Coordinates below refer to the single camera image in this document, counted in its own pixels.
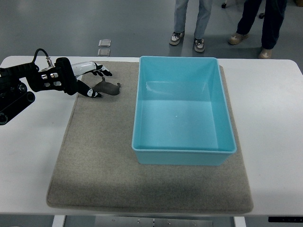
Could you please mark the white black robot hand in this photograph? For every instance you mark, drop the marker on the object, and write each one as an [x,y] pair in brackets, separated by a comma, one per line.
[70,73]

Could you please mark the brown toy hippo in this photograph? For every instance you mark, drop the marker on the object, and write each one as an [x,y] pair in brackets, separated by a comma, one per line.
[107,87]

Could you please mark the blue plastic box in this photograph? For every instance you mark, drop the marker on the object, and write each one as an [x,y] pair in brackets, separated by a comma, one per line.
[181,113]

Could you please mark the lower floor outlet plate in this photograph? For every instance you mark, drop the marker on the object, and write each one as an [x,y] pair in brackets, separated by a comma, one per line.
[104,52]

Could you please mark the floor outlet plate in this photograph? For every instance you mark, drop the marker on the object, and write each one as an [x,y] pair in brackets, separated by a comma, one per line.
[104,52]
[104,43]

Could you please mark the upper floor outlet plate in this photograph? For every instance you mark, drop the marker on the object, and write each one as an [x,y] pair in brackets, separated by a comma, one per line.
[104,43]

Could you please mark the grey felt mat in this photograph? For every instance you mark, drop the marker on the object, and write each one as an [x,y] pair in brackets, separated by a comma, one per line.
[97,169]

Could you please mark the person in dark trousers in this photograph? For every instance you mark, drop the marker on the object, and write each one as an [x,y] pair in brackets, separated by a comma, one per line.
[274,17]

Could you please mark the metal table frame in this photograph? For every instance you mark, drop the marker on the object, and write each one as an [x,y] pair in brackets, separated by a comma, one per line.
[103,221]

